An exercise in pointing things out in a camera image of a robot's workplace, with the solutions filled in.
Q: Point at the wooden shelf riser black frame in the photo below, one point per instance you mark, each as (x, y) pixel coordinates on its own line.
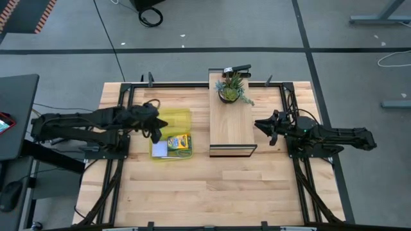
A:
(231, 125)

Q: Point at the black mat orange striped edge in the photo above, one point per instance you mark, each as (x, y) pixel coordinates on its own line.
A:
(25, 16)

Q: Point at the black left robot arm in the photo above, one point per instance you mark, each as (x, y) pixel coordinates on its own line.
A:
(74, 123)

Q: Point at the white notepad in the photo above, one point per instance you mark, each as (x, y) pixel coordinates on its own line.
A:
(159, 149)

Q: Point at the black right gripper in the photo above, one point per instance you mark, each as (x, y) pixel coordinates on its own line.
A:
(282, 123)

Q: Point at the potted succulent plant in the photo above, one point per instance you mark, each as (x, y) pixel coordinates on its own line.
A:
(229, 93)

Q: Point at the yellow transparent pencil case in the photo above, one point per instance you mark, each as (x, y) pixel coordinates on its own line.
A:
(176, 118)

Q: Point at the black table frame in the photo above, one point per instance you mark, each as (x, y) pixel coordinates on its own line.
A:
(173, 85)

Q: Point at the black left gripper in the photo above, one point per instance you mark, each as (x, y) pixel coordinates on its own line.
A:
(141, 117)

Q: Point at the green yellow crayon box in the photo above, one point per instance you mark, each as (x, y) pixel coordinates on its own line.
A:
(178, 142)

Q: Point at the black device with white label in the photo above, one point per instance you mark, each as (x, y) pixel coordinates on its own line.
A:
(239, 68)

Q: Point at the black computer mouse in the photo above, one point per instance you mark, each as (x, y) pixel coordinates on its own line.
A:
(9, 195)

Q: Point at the dark side desk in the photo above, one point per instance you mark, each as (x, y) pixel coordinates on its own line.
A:
(16, 96)

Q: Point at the grey table foot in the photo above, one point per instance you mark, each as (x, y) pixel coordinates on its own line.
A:
(398, 104)

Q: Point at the grey table leg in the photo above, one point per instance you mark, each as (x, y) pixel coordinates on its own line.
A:
(379, 20)

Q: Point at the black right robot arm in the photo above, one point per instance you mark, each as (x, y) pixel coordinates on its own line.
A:
(337, 136)

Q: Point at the black equipment base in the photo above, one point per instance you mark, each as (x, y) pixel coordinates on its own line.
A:
(144, 4)

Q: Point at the phone in red case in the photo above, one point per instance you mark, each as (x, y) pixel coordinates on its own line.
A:
(4, 124)

